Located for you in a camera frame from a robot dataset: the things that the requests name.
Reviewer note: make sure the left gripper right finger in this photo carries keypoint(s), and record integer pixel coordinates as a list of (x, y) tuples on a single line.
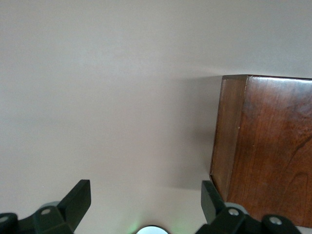
[(214, 209)]

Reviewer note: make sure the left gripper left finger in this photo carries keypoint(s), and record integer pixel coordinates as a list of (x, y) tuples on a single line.
[(73, 207)]

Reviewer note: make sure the dark red-brown wooden cabinet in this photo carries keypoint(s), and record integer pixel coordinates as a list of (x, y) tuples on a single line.
[(273, 146)]

